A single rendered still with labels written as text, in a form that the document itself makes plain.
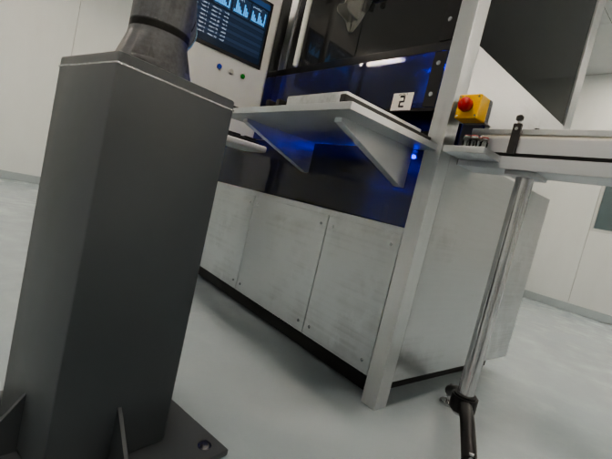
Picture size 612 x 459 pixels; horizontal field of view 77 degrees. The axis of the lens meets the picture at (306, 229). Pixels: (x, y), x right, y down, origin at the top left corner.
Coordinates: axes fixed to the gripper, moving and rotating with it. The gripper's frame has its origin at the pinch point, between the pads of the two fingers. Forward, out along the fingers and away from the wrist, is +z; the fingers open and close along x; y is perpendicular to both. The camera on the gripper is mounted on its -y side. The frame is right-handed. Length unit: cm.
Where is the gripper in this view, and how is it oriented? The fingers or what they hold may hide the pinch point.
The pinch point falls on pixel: (352, 28)
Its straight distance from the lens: 117.6
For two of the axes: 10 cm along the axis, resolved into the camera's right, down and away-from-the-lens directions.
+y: -7.5, -1.1, -6.5
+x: 6.3, 2.0, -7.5
